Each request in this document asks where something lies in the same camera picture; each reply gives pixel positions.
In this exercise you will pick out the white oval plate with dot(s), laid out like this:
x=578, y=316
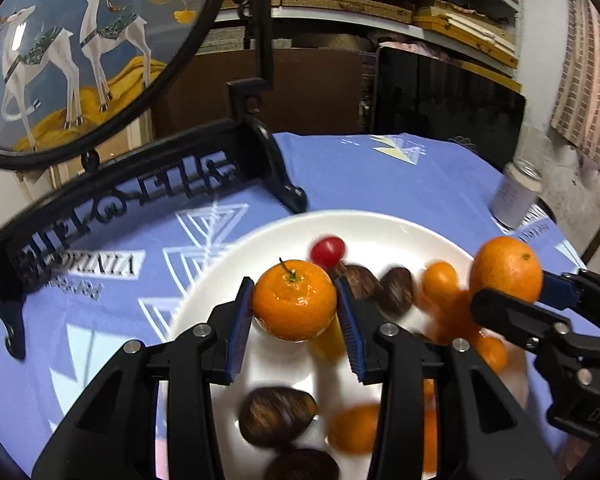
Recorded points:
x=275, y=240

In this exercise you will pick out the blue printed tablecloth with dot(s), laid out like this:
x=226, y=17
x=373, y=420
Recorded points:
x=355, y=175

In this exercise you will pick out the brown board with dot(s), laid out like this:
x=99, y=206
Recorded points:
x=305, y=90

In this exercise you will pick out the silver drink can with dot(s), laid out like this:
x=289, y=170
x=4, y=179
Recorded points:
x=515, y=195

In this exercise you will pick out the large orange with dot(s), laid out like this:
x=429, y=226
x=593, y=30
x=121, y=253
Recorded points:
x=506, y=270
x=430, y=435

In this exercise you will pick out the pink cloth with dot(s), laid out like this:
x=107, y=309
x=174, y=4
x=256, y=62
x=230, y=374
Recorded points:
x=400, y=46

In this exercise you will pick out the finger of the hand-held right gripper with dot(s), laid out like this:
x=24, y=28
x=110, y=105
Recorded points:
x=557, y=290
x=510, y=312

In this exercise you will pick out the shelf of wooden boards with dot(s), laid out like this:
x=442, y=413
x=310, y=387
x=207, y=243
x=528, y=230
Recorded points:
x=350, y=2

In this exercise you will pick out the orange with green stem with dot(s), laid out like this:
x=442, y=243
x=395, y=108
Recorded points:
x=294, y=300

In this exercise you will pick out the red cherry tomato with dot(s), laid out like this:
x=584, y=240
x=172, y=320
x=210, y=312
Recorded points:
x=327, y=250

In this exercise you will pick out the black glossy board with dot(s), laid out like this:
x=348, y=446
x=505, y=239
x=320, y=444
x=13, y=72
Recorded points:
x=445, y=95

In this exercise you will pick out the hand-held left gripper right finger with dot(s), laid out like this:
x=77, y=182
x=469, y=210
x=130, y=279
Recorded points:
x=350, y=330

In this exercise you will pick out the small orange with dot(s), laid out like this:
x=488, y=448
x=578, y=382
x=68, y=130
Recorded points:
x=491, y=354
x=352, y=427
x=440, y=280

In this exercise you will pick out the brick pattern sheet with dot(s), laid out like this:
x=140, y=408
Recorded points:
x=587, y=60

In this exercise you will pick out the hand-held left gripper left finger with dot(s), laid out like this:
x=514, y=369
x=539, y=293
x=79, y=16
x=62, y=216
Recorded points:
x=237, y=330

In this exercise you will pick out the round deer painting table screen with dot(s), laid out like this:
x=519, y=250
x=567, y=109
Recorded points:
x=55, y=50

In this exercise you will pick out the dark brown water chestnut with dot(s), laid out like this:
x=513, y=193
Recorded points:
x=277, y=415
x=300, y=466
x=361, y=280
x=397, y=290

